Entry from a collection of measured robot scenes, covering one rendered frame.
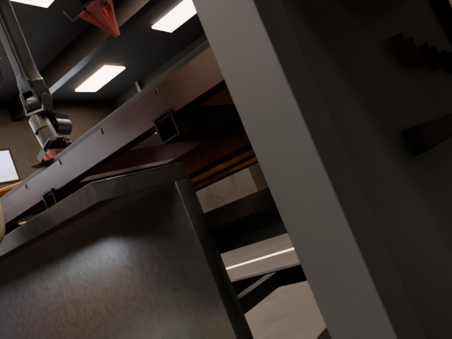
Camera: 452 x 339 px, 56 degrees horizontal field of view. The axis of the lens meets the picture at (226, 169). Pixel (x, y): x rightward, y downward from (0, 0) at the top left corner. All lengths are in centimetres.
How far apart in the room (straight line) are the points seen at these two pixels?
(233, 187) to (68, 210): 862
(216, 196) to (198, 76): 884
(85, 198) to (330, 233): 45
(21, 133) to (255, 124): 1036
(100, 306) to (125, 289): 11
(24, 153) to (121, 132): 956
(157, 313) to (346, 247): 64
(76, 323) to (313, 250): 89
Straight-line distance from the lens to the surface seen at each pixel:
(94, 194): 63
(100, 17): 92
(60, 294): 112
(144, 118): 82
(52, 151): 134
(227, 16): 28
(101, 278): 96
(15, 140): 1045
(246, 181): 906
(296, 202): 26
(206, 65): 71
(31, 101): 141
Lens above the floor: 57
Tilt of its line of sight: 5 degrees up
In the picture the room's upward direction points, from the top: 22 degrees counter-clockwise
